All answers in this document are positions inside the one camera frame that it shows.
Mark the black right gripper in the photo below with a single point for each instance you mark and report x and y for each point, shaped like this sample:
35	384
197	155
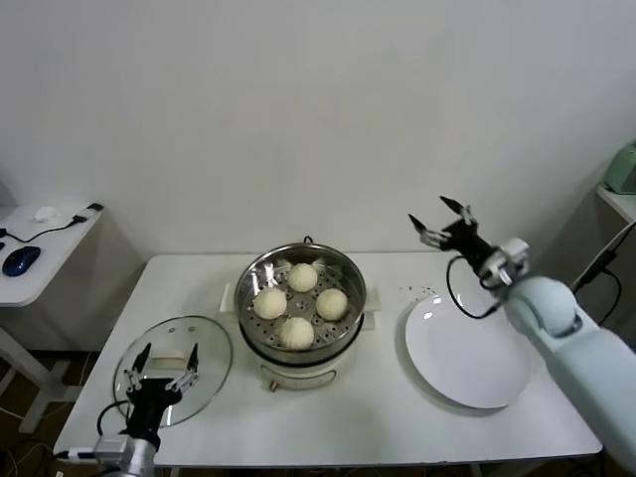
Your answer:
469	243

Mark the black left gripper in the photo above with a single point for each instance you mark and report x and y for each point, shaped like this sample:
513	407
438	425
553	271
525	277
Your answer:
149	402

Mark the white steamed baozi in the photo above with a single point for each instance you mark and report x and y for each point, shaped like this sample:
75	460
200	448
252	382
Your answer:
332	304
296	333
303	277
270	304

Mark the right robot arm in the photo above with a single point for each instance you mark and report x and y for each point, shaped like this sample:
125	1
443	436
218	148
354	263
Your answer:
571	338

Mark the stainless steel steamer basket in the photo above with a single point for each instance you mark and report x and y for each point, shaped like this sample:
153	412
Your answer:
348	283

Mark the white round plate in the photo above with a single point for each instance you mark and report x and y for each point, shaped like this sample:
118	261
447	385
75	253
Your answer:
462	358

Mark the cream electric cooker pot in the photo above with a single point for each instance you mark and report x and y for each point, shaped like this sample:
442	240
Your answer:
298	375

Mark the white side table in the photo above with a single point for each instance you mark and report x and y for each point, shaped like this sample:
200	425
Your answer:
49	268
621	204

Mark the blue computer mouse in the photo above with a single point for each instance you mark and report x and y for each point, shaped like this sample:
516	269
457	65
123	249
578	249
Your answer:
21	260

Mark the mint green appliance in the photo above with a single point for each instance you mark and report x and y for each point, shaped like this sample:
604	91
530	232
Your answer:
623	171

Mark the white crumpled tissue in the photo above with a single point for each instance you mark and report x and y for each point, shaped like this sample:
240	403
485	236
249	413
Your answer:
46	214

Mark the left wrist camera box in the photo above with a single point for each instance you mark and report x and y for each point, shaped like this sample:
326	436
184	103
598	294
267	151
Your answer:
111	444

